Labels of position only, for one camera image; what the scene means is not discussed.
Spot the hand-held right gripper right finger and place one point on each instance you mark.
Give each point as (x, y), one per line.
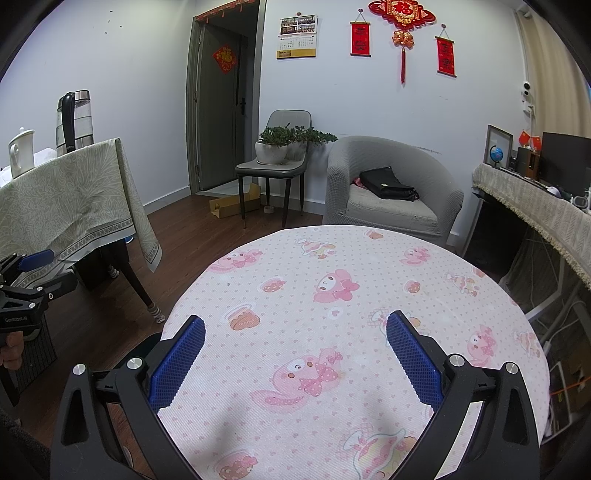
(415, 364)

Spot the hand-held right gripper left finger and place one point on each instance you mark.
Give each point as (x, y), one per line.
(178, 364)

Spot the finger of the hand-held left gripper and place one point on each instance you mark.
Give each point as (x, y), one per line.
(37, 260)
(60, 284)

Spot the person's left forearm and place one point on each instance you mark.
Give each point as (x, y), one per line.
(18, 447)

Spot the person's left hand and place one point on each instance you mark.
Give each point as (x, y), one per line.
(11, 353)

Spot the black ribbed panel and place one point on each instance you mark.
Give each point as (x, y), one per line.
(39, 355)

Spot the striped table leg sock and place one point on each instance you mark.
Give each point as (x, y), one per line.
(157, 314)

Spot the table with beige tablecloth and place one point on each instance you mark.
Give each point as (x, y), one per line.
(69, 198)

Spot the dark wooden table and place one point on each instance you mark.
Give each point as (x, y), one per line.
(134, 277)

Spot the white mug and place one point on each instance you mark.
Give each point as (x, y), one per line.
(23, 152)

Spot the pink printed tablecloth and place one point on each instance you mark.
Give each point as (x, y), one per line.
(300, 332)

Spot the glass electric kettle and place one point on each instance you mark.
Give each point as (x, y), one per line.
(83, 120)

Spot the brown cardboard box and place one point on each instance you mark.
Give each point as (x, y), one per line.
(577, 369)

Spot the flat cardboard box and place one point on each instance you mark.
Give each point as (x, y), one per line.
(231, 205)

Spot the black bag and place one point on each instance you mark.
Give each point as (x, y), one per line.
(385, 182)

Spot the pink cloth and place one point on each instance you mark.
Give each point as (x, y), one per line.
(358, 183)

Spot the beige fringed cloth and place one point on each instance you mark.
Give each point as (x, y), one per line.
(531, 203)

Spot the grey armchair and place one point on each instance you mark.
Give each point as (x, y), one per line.
(392, 152)

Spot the white computer mouse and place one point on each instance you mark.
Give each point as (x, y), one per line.
(555, 191)

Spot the grey door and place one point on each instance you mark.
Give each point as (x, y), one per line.
(221, 129)

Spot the small blue globe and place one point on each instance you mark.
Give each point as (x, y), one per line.
(496, 153)

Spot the potted plant white pot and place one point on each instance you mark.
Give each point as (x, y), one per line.
(318, 136)
(270, 154)

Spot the wooden speaker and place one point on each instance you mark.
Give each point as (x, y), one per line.
(528, 161)

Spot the small white desk gadget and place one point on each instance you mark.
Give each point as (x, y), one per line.
(581, 198)

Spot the small red flags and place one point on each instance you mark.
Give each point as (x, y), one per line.
(524, 137)

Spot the black monitor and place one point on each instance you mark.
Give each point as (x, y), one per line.
(565, 159)

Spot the grey dining chair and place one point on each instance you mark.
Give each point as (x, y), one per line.
(288, 119)

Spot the red door decoration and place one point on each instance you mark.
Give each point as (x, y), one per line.
(225, 59)

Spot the beige curtain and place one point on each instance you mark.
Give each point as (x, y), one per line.
(554, 69)

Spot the white desk frame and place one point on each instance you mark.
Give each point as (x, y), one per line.
(561, 286)

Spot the grey picture frame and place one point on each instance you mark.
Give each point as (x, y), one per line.
(501, 136)

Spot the white security camera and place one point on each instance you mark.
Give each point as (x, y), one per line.
(526, 87)

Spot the red wall scroll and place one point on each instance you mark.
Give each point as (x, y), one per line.
(446, 55)
(360, 39)

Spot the wall calendar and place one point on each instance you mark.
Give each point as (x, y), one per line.
(298, 44)

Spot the red knot wall ornament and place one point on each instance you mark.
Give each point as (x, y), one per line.
(401, 9)

